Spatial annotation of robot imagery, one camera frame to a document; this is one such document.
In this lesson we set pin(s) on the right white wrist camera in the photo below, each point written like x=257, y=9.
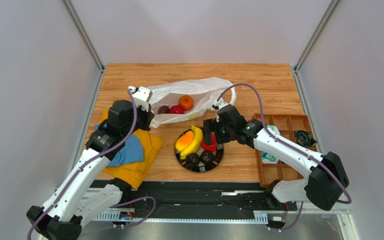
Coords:
x=218, y=105

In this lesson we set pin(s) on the yellow cloth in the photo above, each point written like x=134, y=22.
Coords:
x=134, y=173

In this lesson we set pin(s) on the right aluminium frame post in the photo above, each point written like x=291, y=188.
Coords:
x=320, y=28

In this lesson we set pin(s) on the red apple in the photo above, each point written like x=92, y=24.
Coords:
x=176, y=109
x=210, y=147

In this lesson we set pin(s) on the blue cloth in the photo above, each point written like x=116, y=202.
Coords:
x=132, y=152

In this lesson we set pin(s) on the white plastic bag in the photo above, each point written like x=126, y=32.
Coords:
x=205, y=92

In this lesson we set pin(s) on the left aluminium frame post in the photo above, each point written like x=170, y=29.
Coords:
x=76, y=20

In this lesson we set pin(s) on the aluminium frame post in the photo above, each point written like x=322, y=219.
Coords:
x=320, y=28
x=76, y=20

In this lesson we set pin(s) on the orange toy pumpkin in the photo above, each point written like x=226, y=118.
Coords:
x=186, y=102

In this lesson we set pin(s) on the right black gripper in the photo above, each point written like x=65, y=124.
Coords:
x=209, y=130

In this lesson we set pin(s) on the wooden compartment tray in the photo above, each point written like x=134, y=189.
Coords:
x=287, y=125

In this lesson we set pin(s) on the teal sock lower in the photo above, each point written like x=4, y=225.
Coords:
x=267, y=158

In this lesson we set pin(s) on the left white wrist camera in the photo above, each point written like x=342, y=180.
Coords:
x=141, y=96

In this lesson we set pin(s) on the dark patterned sock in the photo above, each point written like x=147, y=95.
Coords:
x=304, y=138

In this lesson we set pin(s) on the yellow orange mango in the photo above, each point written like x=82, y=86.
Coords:
x=184, y=140

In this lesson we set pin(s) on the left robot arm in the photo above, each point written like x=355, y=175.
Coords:
x=114, y=144

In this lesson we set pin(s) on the yellow banana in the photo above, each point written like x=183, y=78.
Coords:
x=195, y=144

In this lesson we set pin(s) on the black round plate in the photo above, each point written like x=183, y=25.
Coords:
x=201, y=168

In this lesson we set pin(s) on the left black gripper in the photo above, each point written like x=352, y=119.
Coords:
x=148, y=115

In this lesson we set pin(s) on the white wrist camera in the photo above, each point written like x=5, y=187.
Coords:
x=218, y=105
x=141, y=96

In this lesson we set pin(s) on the dark purple fruit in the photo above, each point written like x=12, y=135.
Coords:
x=163, y=110

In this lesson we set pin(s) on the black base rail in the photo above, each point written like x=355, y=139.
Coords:
x=202, y=202

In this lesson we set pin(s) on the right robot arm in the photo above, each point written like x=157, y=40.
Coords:
x=324, y=177

